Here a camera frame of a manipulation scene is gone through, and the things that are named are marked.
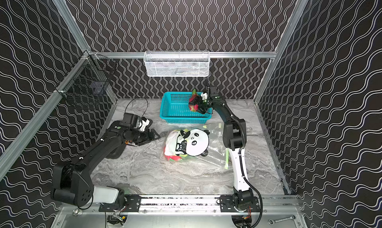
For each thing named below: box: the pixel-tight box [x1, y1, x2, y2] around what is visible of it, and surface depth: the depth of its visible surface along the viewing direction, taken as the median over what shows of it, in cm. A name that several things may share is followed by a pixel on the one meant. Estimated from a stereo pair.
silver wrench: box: [268, 215, 296, 226], surface depth 71 cm
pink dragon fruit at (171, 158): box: [163, 146, 183, 162], surface depth 85 cm
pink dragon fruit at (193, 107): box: [189, 88, 199, 112], surface depth 100 cm
